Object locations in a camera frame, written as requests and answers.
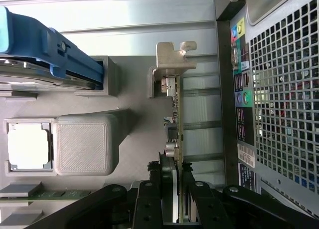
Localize grey parts rack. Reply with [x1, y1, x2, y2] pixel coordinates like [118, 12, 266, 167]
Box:
[0, 55, 220, 229]

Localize white barcode label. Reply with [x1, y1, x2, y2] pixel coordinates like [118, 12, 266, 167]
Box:
[237, 142, 257, 168]

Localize green RAM stick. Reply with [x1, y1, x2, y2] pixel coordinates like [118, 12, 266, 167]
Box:
[0, 188, 92, 203]

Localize silver CPU chip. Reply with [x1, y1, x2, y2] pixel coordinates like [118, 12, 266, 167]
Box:
[7, 123, 52, 170]

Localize silver hard disk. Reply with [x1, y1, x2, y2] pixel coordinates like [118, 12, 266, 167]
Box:
[0, 58, 97, 93]

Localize blue disk caddy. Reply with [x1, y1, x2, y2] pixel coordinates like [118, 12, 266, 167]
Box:
[0, 5, 104, 89]

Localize open black PC case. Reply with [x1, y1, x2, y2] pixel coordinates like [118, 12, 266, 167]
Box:
[214, 0, 319, 229]

